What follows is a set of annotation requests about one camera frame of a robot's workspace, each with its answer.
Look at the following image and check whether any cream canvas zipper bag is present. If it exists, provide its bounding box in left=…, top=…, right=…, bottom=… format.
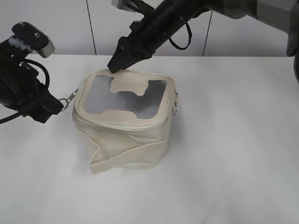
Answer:
left=72, top=70, right=178, bottom=174

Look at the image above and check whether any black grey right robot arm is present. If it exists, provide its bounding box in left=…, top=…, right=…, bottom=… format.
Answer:
left=107, top=0, right=299, bottom=77

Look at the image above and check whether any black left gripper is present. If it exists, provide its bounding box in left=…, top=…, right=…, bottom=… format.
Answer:
left=0, top=53, right=64, bottom=124

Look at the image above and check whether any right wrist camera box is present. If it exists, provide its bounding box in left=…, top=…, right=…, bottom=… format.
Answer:
left=111, top=0, right=153, bottom=14

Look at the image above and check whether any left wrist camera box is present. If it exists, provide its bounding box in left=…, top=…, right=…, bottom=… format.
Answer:
left=0, top=21, right=55, bottom=58

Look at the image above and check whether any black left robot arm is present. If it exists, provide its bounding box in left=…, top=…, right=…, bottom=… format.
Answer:
left=0, top=40, right=64, bottom=124

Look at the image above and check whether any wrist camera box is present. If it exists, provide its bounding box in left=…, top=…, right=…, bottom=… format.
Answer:
left=111, top=0, right=153, bottom=14
left=0, top=21, right=55, bottom=58

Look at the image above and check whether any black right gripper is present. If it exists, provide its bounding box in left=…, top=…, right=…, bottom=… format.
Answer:
left=107, top=0, right=208, bottom=73

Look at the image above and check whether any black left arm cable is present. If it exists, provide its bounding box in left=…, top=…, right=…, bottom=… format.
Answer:
left=0, top=58, right=51, bottom=124

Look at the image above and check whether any silver zipper pull ring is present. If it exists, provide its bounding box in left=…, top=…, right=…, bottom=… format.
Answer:
left=171, top=91, right=179, bottom=116
left=57, top=88, right=79, bottom=110

